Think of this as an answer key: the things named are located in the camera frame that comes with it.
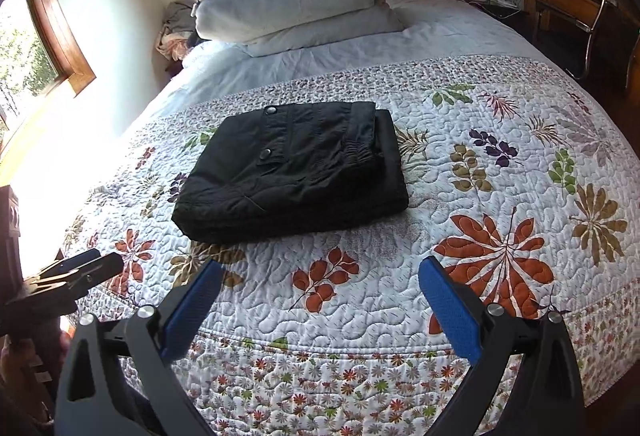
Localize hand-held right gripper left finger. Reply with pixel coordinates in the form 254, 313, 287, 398
55, 259, 227, 436

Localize light blue bed sheet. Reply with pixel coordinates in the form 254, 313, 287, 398
125, 0, 546, 132

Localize wooden framed bay window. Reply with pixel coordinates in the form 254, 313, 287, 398
0, 0, 97, 157

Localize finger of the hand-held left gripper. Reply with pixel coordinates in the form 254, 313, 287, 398
30, 252, 125, 293
37, 249, 103, 279

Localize black pants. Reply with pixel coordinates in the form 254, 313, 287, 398
171, 101, 410, 244

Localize pile of clothes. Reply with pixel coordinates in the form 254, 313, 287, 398
156, 0, 201, 67

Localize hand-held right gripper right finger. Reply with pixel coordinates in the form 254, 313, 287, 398
418, 255, 586, 436

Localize floral quilt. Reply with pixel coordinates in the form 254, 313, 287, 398
60, 56, 640, 436

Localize dark nightstand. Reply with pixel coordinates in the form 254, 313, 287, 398
462, 0, 531, 34

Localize chrome frame chair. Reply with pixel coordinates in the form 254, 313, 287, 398
565, 0, 640, 92

